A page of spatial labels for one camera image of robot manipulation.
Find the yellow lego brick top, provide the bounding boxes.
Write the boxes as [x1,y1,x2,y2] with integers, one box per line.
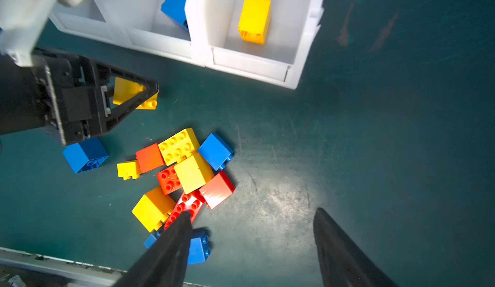
[112,78,158,110]

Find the white three-compartment bin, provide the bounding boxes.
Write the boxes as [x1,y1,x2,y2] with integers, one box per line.
[50,0,324,89]

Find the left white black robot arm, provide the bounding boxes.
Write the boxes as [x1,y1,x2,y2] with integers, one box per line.
[1,0,159,145]

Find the aluminium front rail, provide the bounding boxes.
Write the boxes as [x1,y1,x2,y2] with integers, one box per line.
[1,248,191,286]

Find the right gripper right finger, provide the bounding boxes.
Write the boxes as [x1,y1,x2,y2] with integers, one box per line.
[313,208,397,286]

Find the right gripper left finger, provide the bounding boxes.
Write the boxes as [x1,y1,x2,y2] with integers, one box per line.
[114,212,193,286]

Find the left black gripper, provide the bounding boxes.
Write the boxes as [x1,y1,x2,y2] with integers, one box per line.
[1,50,159,145]

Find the yellow lego brick studs up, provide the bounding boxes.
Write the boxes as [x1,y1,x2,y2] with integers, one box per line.
[158,128,200,166]

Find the blue lego brick small lower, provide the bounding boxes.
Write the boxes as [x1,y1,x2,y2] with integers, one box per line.
[144,229,164,249]

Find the small yellow lego brick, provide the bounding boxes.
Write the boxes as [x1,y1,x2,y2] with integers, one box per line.
[117,160,142,180]

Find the red long lego brick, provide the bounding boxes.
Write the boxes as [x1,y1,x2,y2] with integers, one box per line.
[164,190,205,230]

